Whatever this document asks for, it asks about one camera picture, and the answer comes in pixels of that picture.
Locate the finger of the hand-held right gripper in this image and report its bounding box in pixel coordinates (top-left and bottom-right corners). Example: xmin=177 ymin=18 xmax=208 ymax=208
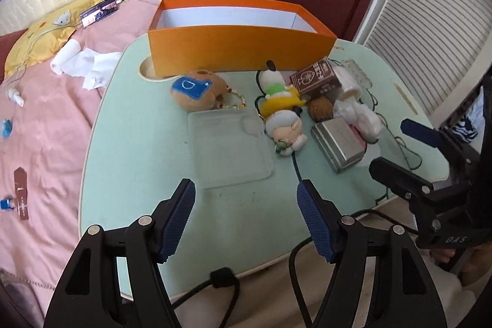
xmin=368 ymin=156 xmax=467 ymax=240
xmin=400 ymin=118 xmax=473 ymax=180

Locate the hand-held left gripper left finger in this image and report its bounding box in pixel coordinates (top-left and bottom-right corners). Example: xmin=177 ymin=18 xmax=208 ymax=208
xmin=46 ymin=178 xmax=196 ymax=328

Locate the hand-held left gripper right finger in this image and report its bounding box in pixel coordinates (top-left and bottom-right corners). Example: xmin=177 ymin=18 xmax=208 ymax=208
xmin=296 ymin=179 xmax=448 ymax=328

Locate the white tissue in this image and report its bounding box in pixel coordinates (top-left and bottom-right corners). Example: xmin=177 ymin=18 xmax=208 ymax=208
xmin=332 ymin=97 xmax=383 ymax=160

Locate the white tape roll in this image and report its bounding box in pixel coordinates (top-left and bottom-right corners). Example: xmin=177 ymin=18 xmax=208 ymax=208
xmin=332 ymin=65 xmax=362 ymax=102

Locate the clear plastic container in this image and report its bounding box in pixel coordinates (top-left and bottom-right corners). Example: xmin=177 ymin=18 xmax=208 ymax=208
xmin=187 ymin=108 xmax=275 ymax=190

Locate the brown card box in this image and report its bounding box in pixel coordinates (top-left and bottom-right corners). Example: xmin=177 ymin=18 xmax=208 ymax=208
xmin=289 ymin=57 xmax=343 ymax=98

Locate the colourful bead chain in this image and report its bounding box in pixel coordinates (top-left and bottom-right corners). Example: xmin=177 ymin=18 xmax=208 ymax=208
xmin=215 ymin=88 xmax=248 ymax=113

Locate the brown bear plush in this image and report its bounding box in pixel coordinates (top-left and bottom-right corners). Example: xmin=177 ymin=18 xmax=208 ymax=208
xmin=170 ymin=70 xmax=228 ymax=111

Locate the orange cardboard box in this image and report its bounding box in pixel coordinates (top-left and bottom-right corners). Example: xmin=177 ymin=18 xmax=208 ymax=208
xmin=148 ymin=0 xmax=338 ymax=79

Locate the person's right hand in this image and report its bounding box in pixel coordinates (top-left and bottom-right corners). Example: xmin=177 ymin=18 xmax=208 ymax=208
xmin=428 ymin=245 xmax=489 ymax=288

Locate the blue white striped cloth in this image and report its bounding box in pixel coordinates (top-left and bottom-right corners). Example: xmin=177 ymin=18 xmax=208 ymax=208
xmin=448 ymin=86 xmax=485 ymax=144

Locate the silver metal tin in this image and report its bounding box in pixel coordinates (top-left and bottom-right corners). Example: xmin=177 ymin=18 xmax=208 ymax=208
xmin=311 ymin=117 xmax=367 ymax=174

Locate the white slatted shutter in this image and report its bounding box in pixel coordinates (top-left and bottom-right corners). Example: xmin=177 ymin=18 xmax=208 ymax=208
xmin=351 ymin=0 xmax=492 ymax=129

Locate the white haired doll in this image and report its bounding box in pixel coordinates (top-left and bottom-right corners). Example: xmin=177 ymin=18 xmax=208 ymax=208
xmin=265 ymin=109 xmax=310 ymax=157

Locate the beige cloth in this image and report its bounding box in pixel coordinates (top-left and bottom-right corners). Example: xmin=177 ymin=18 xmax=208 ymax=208
xmin=119 ymin=213 xmax=477 ymax=328

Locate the pink blanket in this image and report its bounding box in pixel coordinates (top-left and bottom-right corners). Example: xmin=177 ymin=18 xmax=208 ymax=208
xmin=0 ymin=0 xmax=162 ymax=313

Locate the brown bookmark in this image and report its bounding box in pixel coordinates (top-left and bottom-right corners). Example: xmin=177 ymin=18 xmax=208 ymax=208
xmin=13 ymin=167 xmax=29 ymax=223

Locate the white toilet paper roll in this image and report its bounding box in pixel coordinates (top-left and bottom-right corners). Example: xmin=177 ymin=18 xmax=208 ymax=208
xmin=50 ymin=39 xmax=124 ymax=90

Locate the smartphone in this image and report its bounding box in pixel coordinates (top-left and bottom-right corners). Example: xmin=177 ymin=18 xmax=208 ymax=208
xmin=80 ymin=0 xmax=123 ymax=29

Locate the yellow pillow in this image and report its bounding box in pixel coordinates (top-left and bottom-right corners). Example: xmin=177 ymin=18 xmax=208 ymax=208
xmin=5 ymin=0 xmax=106 ymax=79

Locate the red pillow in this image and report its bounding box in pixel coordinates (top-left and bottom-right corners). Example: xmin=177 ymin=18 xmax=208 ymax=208
xmin=0 ymin=29 xmax=29 ymax=83

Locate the thin dark green cord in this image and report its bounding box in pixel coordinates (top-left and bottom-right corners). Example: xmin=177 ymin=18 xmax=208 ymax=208
xmin=290 ymin=59 xmax=423 ymax=206

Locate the black cable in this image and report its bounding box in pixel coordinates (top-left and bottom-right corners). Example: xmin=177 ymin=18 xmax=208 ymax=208
xmin=169 ymin=211 xmax=419 ymax=328

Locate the white charger with cable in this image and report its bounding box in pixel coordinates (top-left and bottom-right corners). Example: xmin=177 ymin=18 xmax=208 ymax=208
xmin=4 ymin=24 xmax=77 ymax=108

